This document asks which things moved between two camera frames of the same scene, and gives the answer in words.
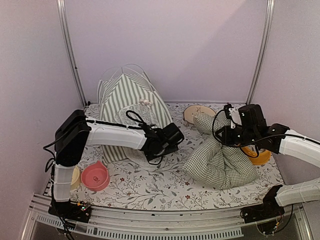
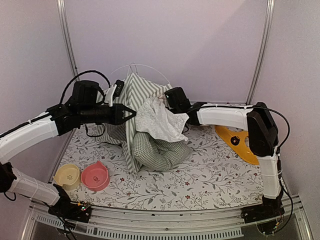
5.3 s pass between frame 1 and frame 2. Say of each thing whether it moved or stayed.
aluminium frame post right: stayed
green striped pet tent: moved
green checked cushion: moved
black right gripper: moved
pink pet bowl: stayed
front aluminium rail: stayed
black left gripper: moved
